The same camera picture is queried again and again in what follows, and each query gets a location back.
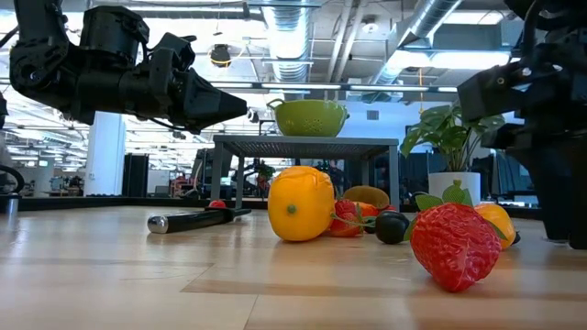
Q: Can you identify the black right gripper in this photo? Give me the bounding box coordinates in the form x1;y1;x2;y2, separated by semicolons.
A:
481;109;587;251

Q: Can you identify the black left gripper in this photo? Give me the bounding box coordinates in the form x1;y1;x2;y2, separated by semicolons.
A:
145;48;249;136

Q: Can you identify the brown toy kiwi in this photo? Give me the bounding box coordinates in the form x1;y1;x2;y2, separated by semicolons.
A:
342;184;392;211

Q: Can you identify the long yellow toy fruit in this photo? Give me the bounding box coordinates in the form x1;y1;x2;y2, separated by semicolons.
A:
267;165;337;243

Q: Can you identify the small orange toy fruit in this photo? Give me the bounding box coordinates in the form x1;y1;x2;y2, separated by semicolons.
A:
358;201;382;219

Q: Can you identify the black ceiling device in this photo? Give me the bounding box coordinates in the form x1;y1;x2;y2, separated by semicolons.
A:
209;43;233;69

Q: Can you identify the dark machine with red parts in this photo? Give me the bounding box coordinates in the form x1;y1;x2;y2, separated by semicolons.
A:
242;158;279;199

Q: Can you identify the black cabinet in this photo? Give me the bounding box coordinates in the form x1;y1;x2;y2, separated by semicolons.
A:
121;152;150;198

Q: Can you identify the grey perforated metal stand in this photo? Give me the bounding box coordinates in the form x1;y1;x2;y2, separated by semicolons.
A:
210;135;401;211

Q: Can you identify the green colander bowl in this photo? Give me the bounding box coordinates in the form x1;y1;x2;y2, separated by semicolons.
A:
267;97;350;138

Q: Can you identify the white building column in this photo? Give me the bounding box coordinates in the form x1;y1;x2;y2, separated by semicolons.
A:
83;112;127;198

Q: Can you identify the large toy strawberry with leaves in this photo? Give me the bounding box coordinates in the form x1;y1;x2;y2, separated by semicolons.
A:
403;180;504;294

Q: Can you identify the large plant in white pot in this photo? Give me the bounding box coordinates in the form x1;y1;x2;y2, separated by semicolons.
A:
401;101;505;204

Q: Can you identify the yellow ceiling pendant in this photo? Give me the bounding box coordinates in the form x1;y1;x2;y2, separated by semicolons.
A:
416;67;426;116

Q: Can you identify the large black toy grape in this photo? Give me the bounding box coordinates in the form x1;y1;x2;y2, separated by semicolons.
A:
374;210;412;246

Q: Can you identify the black round wheel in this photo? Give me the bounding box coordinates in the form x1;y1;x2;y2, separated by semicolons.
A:
0;164;26;194

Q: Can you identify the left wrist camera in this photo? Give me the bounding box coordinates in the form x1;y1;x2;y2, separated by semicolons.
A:
155;31;198;72

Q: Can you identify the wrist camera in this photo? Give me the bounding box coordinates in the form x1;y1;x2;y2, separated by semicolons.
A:
458;59;568;121
155;31;198;72

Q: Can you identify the black-handled kitchen knife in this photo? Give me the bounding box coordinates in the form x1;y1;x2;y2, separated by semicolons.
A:
147;207;253;236

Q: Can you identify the silver ceiling duct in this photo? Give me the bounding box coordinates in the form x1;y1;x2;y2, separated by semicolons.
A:
261;0;322;84

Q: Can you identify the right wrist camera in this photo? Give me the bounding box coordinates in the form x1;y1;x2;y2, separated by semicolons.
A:
458;59;568;121

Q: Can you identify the black aluminium table frame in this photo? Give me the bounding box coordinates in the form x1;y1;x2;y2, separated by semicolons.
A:
17;195;547;220

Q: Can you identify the silver metal post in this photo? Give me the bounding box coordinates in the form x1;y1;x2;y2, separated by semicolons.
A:
0;192;21;216

